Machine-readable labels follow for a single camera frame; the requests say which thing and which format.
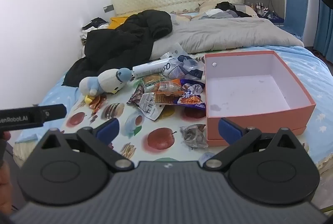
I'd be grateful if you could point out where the clear hang-hole plastic packet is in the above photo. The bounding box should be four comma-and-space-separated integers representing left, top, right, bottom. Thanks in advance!
160, 42, 189, 61

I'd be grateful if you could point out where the group of toiletry bottles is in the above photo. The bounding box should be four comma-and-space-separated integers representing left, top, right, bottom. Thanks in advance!
250, 2, 268, 16

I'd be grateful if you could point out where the black cable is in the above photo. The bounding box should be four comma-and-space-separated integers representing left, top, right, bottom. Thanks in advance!
267, 0, 277, 17

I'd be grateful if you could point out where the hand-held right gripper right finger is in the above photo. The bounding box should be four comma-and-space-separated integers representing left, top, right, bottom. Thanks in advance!
203, 117, 297, 171

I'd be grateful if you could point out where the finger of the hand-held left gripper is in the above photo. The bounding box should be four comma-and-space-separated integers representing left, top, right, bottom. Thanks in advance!
39, 104, 67, 122

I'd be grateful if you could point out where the green label snack packet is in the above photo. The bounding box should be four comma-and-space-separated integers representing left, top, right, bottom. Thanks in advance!
140, 74, 168, 92

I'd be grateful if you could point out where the blue white plastic bag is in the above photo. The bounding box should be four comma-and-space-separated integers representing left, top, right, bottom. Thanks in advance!
163, 54, 206, 81

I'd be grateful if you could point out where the food print mat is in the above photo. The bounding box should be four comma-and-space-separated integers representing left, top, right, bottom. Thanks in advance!
14, 56, 311, 162

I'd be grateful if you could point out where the blue chair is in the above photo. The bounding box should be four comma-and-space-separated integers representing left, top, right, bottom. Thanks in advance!
280, 0, 309, 41

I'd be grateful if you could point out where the black jacket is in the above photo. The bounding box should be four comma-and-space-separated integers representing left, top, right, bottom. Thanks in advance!
64, 9, 173, 87

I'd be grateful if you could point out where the person's left forearm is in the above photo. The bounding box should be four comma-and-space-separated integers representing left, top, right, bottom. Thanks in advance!
0, 164, 13, 214

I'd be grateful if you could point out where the floral pillow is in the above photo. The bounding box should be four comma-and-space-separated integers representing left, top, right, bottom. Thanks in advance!
169, 6, 201, 24

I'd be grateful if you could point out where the blue curtain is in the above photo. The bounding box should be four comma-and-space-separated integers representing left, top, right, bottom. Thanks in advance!
312, 0, 333, 58

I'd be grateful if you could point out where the grey blanket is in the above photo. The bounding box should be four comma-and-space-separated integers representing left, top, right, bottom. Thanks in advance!
149, 16, 305, 61

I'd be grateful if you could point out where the clear grey snack packet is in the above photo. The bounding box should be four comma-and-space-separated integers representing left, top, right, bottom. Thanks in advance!
180, 124, 209, 150

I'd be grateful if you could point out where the silver white snack packet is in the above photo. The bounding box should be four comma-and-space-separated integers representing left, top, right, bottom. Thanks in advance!
138, 93, 167, 121

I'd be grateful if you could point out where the clear red label snack packet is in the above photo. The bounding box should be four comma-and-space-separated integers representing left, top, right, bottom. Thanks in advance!
90, 95, 108, 110

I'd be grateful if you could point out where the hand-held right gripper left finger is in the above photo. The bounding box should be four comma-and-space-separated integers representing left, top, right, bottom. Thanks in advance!
39, 118, 134, 172

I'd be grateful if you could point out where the blue white plush penguin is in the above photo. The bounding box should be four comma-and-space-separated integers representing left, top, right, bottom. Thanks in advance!
79, 68, 134, 104

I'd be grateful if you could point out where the white tube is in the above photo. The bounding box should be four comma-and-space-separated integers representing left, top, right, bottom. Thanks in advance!
132, 58, 175, 78

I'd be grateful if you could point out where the dark grey clothing pile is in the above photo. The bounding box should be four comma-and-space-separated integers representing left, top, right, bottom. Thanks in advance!
199, 2, 253, 20

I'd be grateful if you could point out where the purple snack packet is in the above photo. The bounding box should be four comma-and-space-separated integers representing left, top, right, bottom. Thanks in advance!
177, 79, 206, 108

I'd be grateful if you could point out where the pink cardboard box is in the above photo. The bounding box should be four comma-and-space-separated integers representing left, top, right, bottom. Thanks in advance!
204, 51, 316, 147

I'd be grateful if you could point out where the black white clothing pile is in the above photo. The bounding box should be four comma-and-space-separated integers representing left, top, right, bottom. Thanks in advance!
79, 17, 110, 45

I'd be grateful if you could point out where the dark brown snack packet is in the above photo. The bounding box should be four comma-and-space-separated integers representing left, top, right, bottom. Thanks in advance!
127, 85, 147, 107

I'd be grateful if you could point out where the orange snack packet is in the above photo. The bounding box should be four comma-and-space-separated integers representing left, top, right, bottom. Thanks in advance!
153, 78, 189, 105

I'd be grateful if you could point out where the yellow cloth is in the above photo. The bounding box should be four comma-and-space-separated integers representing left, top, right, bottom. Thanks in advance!
109, 16, 130, 29

